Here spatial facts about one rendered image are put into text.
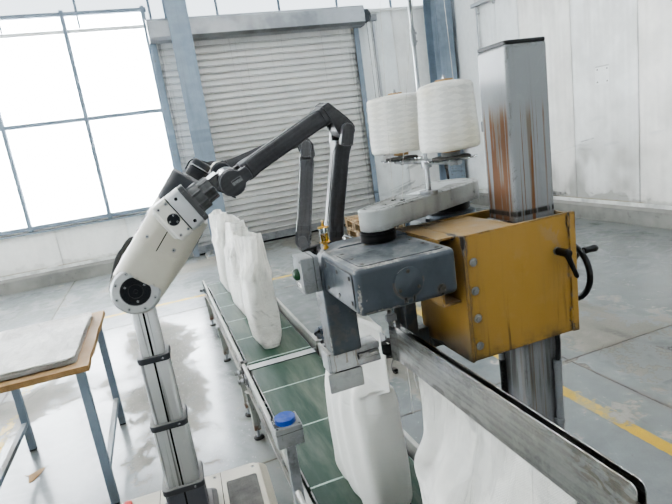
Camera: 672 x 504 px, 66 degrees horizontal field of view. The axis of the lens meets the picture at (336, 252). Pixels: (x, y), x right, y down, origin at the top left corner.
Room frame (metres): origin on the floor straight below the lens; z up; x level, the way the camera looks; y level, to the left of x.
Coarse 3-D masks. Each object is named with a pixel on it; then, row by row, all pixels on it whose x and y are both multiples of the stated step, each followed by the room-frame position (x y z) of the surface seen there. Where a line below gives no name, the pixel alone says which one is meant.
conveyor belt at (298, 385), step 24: (288, 360) 2.81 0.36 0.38; (312, 360) 2.76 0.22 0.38; (264, 384) 2.54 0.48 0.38; (288, 384) 2.50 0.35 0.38; (312, 384) 2.46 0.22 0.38; (288, 408) 2.25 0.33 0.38; (312, 408) 2.22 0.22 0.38; (312, 432) 2.02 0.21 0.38; (312, 456) 1.84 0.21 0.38; (408, 456) 1.75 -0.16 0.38; (312, 480) 1.69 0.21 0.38; (336, 480) 1.67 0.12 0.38
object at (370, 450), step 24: (360, 336) 1.51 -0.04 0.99; (384, 360) 1.40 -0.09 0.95; (384, 384) 1.42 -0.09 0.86; (336, 408) 1.61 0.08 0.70; (360, 408) 1.44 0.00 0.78; (384, 408) 1.44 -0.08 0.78; (336, 432) 1.63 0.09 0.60; (360, 432) 1.44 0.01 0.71; (384, 432) 1.43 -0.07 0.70; (336, 456) 1.69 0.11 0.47; (360, 456) 1.46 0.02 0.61; (384, 456) 1.43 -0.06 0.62; (360, 480) 1.47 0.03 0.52; (384, 480) 1.42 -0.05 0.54; (408, 480) 1.45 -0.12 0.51
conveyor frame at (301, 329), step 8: (208, 296) 4.67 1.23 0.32; (280, 304) 3.77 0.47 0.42; (216, 312) 4.07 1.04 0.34; (280, 312) 3.71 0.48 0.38; (288, 312) 3.55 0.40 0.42; (288, 320) 3.59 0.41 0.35; (296, 320) 3.35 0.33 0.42; (224, 328) 3.41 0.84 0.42; (296, 328) 3.38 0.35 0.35; (304, 328) 3.18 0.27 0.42; (224, 336) 3.62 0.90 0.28; (304, 336) 3.19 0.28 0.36; (312, 336) 3.02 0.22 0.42; (232, 344) 3.08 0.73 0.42; (312, 344) 3.02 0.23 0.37; (232, 352) 3.29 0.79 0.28; (296, 352) 2.91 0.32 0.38; (304, 352) 2.90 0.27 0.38; (312, 352) 2.88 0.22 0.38; (240, 360) 2.81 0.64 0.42; (272, 360) 2.85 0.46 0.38; (280, 360) 2.83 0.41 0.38; (240, 368) 3.01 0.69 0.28; (256, 368) 2.77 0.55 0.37
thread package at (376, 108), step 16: (384, 96) 1.46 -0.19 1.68; (400, 96) 1.42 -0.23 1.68; (416, 96) 1.44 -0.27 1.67; (368, 112) 1.49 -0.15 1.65; (384, 112) 1.43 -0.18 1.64; (400, 112) 1.42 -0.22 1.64; (416, 112) 1.43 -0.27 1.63; (384, 128) 1.44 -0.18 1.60; (400, 128) 1.42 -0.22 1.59; (416, 128) 1.43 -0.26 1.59; (384, 144) 1.44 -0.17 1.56; (400, 144) 1.42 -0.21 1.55; (416, 144) 1.43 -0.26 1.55
